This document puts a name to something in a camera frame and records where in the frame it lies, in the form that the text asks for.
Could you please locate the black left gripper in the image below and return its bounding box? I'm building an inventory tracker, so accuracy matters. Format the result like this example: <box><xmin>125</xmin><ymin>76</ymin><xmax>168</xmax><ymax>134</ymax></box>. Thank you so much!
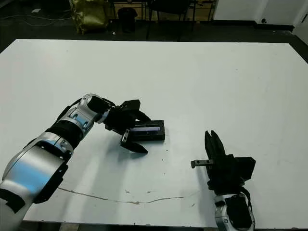
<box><xmin>103</xmin><ymin>105</ymin><xmax>152</xmax><ymax>154</ymax></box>

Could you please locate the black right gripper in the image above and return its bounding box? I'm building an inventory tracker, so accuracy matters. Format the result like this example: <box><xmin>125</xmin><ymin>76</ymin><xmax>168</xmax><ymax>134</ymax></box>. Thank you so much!
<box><xmin>190</xmin><ymin>130</ymin><xmax>246</xmax><ymax>195</ymax></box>

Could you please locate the black printed box lid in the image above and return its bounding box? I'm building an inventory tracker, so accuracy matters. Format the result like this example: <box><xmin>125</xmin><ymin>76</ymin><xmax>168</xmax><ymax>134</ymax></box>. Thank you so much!
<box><xmin>128</xmin><ymin>119</ymin><xmax>166</xmax><ymax>142</ymax></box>

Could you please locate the black waste bin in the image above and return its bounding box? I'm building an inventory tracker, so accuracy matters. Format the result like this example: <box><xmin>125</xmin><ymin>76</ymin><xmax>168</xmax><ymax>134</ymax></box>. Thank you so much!
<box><xmin>117</xmin><ymin>7</ymin><xmax>138</xmax><ymax>33</ymax></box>

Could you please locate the yellowish plastic bag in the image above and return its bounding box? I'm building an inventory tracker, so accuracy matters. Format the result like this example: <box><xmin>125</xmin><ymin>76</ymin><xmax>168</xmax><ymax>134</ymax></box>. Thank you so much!
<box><xmin>69</xmin><ymin>0</ymin><xmax>109</xmax><ymax>34</ymax></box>

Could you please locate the black mesh office chair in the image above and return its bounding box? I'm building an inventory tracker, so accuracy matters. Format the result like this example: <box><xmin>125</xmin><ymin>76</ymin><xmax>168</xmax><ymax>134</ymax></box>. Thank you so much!
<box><xmin>145</xmin><ymin>0</ymin><xmax>195</xmax><ymax>40</ymax></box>

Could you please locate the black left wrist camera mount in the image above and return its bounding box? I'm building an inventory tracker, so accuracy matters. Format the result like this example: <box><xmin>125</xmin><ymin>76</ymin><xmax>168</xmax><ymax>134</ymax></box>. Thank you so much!
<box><xmin>119</xmin><ymin>99</ymin><xmax>141</xmax><ymax>114</ymax></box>

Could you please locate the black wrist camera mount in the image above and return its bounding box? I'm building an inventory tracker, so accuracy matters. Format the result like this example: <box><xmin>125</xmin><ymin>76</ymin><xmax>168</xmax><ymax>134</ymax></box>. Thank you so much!
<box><xmin>234</xmin><ymin>156</ymin><xmax>256</xmax><ymax>186</ymax></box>
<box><xmin>119</xmin><ymin>99</ymin><xmax>141</xmax><ymax>114</ymax></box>

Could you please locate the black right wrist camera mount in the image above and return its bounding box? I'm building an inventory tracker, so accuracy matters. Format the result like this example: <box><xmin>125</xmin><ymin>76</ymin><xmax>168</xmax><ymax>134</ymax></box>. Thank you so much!
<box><xmin>234</xmin><ymin>156</ymin><xmax>256</xmax><ymax>186</ymax></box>

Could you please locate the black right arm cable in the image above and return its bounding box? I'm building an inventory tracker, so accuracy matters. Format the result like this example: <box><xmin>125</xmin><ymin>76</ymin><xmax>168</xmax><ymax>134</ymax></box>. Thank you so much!
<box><xmin>240</xmin><ymin>186</ymin><xmax>253</xmax><ymax>212</ymax></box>

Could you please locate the thin white floor cable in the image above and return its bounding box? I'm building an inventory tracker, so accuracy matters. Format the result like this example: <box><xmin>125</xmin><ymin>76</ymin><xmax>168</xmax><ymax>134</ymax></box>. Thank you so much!
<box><xmin>0</xmin><ymin>13</ymin><xmax>73</xmax><ymax>27</ymax></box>

